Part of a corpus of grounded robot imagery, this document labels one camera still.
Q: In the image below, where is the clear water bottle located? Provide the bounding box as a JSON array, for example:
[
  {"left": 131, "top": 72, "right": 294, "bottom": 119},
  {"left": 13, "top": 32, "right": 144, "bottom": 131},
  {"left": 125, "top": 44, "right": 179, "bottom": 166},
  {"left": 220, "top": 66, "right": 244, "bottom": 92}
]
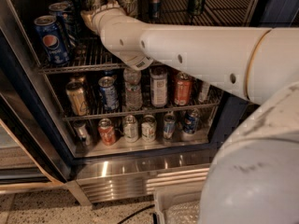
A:
[{"left": 123, "top": 68, "right": 143, "bottom": 110}]

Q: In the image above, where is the blue silver bottom can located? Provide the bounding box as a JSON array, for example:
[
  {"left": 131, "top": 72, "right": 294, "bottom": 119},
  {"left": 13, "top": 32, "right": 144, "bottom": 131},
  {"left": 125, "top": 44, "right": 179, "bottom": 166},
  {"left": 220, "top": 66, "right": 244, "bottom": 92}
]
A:
[{"left": 163, "top": 112, "right": 177, "bottom": 140}]

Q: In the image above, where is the front blue Pepsi can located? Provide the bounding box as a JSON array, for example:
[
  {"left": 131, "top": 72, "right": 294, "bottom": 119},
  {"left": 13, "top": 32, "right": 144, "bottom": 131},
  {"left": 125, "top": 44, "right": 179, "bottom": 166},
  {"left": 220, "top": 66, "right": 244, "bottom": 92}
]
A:
[{"left": 34, "top": 15, "right": 70, "bottom": 65}]

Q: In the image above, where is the white can bottom shelf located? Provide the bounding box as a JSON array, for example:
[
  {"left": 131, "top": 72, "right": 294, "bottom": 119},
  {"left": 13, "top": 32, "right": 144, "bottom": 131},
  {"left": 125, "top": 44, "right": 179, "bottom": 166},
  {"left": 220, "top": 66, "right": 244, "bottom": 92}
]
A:
[{"left": 122, "top": 115, "right": 139, "bottom": 143}]

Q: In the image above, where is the silver slim can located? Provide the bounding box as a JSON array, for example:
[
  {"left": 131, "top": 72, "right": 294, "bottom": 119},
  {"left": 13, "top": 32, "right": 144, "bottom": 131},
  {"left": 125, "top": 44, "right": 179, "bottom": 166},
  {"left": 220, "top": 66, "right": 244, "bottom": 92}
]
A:
[{"left": 198, "top": 81, "right": 210, "bottom": 103}]

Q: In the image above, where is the open fridge glass door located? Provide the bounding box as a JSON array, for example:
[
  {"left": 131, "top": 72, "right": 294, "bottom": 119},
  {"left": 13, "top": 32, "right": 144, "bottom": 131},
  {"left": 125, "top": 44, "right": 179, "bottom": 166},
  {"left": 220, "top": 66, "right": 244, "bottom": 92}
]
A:
[{"left": 0, "top": 31, "right": 74, "bottom": 195}]

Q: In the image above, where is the gold can middle shelf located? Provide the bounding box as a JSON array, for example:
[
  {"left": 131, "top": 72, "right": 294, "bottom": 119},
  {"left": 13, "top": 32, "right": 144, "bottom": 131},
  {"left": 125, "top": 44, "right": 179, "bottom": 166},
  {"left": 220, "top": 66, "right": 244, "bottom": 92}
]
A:
[{"left": 65, "top": 81, "right": 89, "bottom": 116}]

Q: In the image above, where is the blue Pepsi bottom can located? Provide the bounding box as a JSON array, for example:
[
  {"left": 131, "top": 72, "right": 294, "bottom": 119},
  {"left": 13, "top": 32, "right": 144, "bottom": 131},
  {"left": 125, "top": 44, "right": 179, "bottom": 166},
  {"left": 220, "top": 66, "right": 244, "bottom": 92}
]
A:
[{"left": 182, "top": 109, "right": 199, "bottom": 134}]

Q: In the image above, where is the white 7up can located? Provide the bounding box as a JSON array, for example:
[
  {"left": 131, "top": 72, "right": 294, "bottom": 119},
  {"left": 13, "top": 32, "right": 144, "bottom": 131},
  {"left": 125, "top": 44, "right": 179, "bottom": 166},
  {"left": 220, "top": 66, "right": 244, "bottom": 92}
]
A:
[
  {"left": 119, "top": 0, "right": 138, "bottom": 18},
  {"left": 86, "top": 0, "right": 106, "bottom": 10}
]

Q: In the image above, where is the black floor cable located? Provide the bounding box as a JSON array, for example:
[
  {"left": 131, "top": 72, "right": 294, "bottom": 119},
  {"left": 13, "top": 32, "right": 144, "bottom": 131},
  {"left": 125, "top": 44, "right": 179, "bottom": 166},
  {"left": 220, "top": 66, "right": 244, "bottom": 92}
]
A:
[{"left": 116, "top": 203, "right": 156, "bottom": 224}]

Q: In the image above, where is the slim dark energy can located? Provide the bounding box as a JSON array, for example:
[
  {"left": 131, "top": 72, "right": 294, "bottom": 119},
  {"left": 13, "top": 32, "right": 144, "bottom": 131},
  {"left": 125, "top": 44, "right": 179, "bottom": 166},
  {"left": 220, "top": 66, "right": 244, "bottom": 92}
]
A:
[{"left": 149, "top": 0, "right": 161, "bottom": 20}]

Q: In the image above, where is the red can bottom shelf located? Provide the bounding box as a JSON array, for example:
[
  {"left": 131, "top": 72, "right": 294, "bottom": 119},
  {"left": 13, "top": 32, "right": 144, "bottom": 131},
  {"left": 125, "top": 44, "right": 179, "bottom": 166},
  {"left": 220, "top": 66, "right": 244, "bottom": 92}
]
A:
[{"left": 98, "top": 119, "right": 116, "bottom": 146}]

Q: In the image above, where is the top wire fridge shelf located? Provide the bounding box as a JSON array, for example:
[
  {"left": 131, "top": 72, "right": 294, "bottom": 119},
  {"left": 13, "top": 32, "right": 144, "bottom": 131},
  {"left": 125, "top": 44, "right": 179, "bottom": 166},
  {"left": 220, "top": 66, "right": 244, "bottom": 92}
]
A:
[{"left": 39, "top": 0, "right": 250, "bottom": 74}]

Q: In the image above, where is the bubble wrap sheet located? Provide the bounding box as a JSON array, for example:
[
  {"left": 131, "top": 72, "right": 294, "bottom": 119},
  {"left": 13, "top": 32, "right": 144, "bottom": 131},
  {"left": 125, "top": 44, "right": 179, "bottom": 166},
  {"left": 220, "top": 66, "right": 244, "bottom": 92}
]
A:
[{"left": 165, "top": 201, "right": 200, "bottom": 224}]

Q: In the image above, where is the middle wire fridge shelf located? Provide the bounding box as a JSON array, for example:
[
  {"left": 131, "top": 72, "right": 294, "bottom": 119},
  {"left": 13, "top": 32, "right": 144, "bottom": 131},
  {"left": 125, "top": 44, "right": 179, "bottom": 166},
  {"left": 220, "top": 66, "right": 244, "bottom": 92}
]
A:
[{"left": 42, "top": 63, "right": 223, "bottom": 121}]

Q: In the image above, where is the orange can middle shelf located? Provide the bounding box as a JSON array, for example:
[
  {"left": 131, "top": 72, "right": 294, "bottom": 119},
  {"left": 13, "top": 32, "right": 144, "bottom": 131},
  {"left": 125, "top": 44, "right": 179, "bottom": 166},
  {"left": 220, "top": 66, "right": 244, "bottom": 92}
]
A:
[{"left": 174, "top": 72, "right": 192, "bottom": 105}]

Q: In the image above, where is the tall white labelled can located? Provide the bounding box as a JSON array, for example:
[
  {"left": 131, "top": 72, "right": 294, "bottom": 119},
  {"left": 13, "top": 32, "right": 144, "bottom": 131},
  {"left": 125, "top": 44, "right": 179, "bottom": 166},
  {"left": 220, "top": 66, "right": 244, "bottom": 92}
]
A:
[{"left": 149, "top": 66, "right": 167, "bottom": 107}]

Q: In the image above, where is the wire fridge shelf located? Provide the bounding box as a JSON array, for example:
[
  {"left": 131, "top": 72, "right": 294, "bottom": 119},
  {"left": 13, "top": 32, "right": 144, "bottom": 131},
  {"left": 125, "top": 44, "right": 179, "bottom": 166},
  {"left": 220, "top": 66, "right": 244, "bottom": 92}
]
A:
[
  {"left": 39, "top": 0, "right": 250, "bottom": 74},
  {"left": 42, "top": 63, "right": 223, "bottom": 121}
]

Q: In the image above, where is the blue can middle shelf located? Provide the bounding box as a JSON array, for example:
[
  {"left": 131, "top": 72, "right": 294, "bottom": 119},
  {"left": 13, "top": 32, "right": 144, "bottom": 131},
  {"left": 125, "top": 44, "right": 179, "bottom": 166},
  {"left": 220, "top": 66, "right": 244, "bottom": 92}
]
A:
[{"left": 98, "top": 77, "right": 119, "bottom": 111}]

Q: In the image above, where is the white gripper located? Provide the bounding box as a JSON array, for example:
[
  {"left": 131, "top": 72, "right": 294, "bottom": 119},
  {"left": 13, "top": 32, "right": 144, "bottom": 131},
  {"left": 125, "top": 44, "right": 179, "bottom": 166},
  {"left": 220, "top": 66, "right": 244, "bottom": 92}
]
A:
[{"left": 80, "top": 0, "right": 125, "bottom": 35}]

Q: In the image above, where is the blue pepsi can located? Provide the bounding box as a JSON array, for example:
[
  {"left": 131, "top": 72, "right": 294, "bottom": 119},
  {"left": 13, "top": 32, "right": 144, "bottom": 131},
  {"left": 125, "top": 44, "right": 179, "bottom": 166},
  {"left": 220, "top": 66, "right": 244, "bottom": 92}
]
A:
[
  {"left": 34, "top": 15, "right": 70, "bottom": 65},
  {"left": 56, "top": 0, "right": 81, "bottom": 35},
  {"left": 182, "top": 109, "right": 199, "bottom": 134},
  {"left": 49, "top": 2, "right": 78, "bottom": 47}
]

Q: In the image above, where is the white plastic bin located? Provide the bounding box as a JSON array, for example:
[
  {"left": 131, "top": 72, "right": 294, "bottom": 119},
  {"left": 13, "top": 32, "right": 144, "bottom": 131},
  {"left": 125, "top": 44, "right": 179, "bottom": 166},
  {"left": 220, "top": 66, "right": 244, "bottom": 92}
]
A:
[{"left": 154, "top": 181, "right": 204, "bottom": 224}]

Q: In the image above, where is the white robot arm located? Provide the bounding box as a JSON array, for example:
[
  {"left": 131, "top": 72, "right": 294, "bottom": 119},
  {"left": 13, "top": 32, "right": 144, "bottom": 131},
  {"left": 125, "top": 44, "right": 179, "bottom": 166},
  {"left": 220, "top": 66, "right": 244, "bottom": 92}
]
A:
[{"left": 80, "top": 0, "right": 299, "bottom": 224}]

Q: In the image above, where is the silver can bottom left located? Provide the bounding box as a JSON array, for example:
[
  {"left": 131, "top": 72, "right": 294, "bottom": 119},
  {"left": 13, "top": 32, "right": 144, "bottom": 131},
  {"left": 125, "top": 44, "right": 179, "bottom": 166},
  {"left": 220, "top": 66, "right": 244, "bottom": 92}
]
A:
[{"left": 73, "top": 120, "right": 93, "bottom": 146}]

